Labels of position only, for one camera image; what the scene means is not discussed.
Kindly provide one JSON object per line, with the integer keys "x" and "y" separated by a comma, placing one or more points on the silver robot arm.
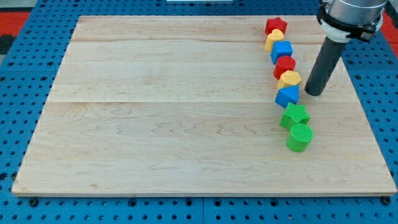
{"x": 343, "y": 20}

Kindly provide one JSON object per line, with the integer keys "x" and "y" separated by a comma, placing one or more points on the yellow hexagon block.
{"x": 289, "y": 78}

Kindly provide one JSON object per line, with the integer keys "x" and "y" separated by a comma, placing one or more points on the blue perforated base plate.
{"x": 27, "y": 74}

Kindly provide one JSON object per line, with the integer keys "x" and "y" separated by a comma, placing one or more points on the red cylinder block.
{"x": 283, "y": 64}

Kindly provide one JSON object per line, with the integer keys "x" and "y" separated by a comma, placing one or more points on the blue cube block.
{"x": 281, "y": 48}

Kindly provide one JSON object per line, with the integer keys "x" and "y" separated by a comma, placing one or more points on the red star block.
{"x": 275, "y": 23}

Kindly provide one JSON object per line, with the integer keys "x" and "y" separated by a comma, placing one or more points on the light wooden board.
{"x": 183, "y": 106}

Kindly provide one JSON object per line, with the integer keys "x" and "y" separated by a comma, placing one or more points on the green star block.
{"x": 294, "y": 114}

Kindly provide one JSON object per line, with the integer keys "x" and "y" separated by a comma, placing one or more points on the blue triangle block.
{"x": 287, "y": 95}

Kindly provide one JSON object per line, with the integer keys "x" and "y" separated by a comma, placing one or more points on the green cylinder block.
{"x": 300, "y": 136}

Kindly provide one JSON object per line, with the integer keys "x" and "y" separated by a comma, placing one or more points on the yellow heart block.
{"x": 274, "y": 36}

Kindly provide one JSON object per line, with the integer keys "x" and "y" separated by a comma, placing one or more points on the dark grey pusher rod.
{"x": 324, "y": 66}

